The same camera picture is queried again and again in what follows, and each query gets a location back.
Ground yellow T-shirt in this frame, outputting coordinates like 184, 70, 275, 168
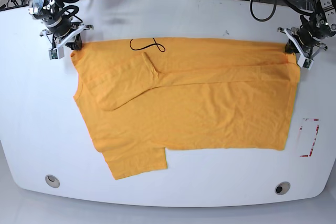
71, 38, 301, 179

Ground right table grommet hole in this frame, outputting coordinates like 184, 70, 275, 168
275, 182, 291, 195

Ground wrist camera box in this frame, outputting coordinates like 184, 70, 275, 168
48, 48, 65, 60
297, 56, 314, 70

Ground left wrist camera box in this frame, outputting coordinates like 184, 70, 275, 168
297, 56, 314, 70

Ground table grommet hole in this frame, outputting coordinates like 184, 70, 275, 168
45, 175, 60, 188
275, 182, 291, 195

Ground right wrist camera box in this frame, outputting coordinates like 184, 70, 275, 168
48, 48, 65, 60

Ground red tape rectangle marking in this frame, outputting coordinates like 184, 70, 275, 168
297, 119, 320, 157

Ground left table grommet hole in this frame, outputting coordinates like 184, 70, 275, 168
45, 175, 60, 188

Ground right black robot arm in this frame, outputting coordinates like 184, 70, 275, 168
29, 0, 93, 54

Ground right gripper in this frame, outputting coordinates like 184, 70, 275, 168
39, 22, 94, 50

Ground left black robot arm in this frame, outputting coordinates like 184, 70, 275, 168
278, 0, 335, 64

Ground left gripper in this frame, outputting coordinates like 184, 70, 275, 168
277, 26, 328, 60

